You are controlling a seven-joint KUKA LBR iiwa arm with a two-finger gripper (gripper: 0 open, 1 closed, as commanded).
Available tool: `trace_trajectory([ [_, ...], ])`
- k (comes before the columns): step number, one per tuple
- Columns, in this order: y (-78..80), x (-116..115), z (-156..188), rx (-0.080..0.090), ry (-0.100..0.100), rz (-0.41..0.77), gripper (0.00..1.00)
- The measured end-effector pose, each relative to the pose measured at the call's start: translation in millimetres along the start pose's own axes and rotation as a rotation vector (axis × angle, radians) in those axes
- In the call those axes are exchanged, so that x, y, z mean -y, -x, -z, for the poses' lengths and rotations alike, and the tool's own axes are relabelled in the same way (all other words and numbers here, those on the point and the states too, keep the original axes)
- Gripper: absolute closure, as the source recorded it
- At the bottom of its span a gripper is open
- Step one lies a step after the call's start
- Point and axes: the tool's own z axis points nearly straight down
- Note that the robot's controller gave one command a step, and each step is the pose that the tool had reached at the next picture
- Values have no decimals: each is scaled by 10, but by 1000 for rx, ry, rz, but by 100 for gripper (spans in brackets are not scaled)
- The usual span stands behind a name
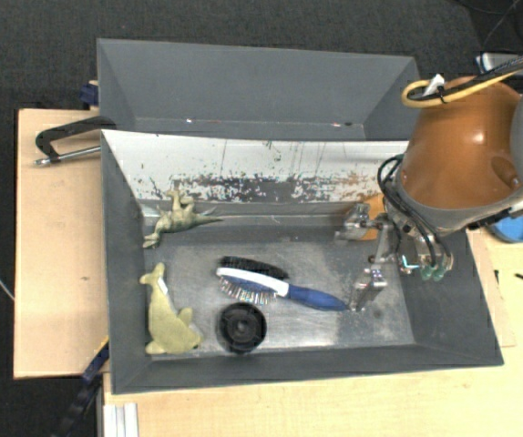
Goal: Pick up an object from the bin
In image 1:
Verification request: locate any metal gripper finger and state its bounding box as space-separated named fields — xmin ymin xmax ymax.
xmin=333 ymin=202 xmax=375 ymax=241
xmin=349 ymin=265 xmax=389 ymax=313

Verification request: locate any blue and white hairbrush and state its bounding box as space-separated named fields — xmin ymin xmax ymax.
xmin=215 ymin=255 xmax=350 ymax=313

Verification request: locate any black round wheel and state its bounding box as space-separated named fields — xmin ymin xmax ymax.
xmin=215 ymin=301 xmax=269 ymax=355

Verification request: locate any grey metal bin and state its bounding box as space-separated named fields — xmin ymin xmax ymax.
xmin=96 ymin=37 xmax=505 ymax=395

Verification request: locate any green toy dinosaur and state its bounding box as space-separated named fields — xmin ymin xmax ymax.
xmin=141 ymin=188 xmax=224 ymax=249

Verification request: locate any pale yellow-green toy dolphin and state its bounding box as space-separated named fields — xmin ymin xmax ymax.
xmin=138 ymin=261 xmax=204 ymax=356

